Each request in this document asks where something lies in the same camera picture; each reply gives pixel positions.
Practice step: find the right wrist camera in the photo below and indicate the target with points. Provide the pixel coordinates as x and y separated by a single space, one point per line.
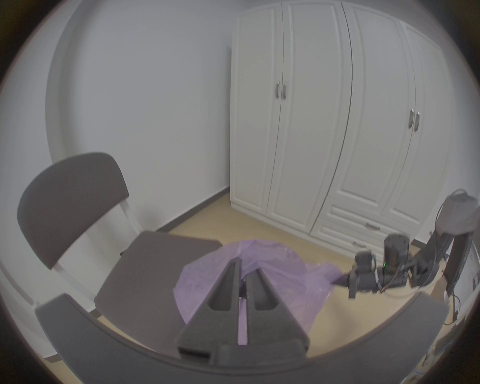
363 261

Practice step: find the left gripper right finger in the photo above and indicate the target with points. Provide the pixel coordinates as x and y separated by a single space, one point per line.
277 326

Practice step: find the grey and white chair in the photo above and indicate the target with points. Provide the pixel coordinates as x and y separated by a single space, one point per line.
157 270

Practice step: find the white wardrobe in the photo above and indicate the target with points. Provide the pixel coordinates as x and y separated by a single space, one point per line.
307 150

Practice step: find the purple plastic bag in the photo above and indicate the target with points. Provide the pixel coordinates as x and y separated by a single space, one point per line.
285 262

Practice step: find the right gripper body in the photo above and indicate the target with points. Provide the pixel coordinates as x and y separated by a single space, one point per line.
363 282

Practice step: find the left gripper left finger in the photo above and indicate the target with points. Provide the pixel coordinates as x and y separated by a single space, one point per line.
221 322

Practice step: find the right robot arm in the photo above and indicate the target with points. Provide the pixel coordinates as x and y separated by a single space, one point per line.
397 251

